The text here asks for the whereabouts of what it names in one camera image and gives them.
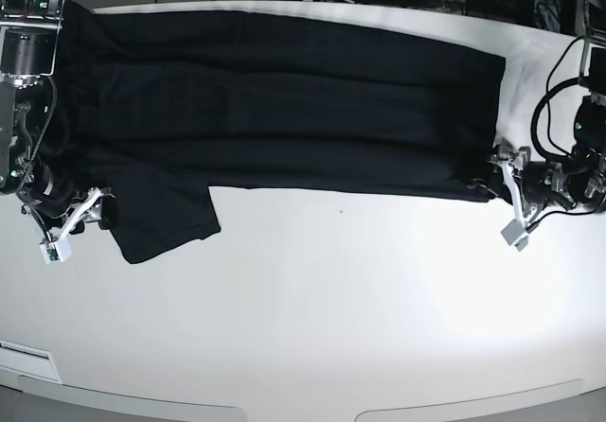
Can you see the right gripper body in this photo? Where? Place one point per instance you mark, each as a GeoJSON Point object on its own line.
{"type": "Point", "coordinates": [57, 220]}

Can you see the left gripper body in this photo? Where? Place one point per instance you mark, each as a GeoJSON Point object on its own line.
{"type": "Point", "coordinates": [510, 175]}

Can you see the black T-shirt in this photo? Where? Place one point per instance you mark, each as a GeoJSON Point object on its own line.
{"type": "Point", "coordinates": [160, 107]}

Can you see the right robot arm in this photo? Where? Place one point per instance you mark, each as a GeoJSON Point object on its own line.
{"type": "Point", "coordinates": [30, 31]}

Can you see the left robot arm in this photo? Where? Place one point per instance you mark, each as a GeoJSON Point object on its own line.
{"type": "Point", "coordinates": [581, 170]}

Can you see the white label plate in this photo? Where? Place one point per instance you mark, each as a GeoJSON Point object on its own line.
{"type": "Point", "coordinates": [30, 362]}

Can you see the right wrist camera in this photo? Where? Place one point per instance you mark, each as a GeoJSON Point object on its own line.
{"type": "Point", "coordinates": [58, 250]}

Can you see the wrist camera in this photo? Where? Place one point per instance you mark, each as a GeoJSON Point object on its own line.
{"type": "Point", "coordinates": [58, 250]}
{"type": "Point", "coordinates": [516, 235]}

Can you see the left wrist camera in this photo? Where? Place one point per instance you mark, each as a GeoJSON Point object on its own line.
{"type": "Point", "coordinates": [516, 235]}

